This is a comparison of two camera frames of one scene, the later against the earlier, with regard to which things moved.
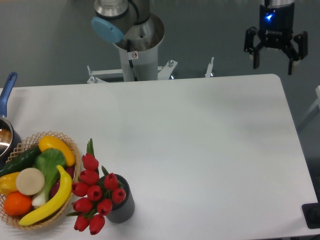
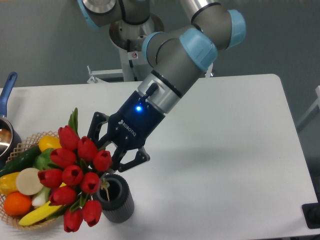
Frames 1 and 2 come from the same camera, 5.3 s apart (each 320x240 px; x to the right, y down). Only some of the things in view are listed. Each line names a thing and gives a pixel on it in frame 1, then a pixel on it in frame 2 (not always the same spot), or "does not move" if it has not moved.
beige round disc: (30, 181) does not move
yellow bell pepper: (8, 184) does not move
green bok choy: (50, 160) does not move
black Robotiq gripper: (276, 27) to (131, 127)
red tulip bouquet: (95, 194) to (77, 162)
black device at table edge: (311, 214) does not move
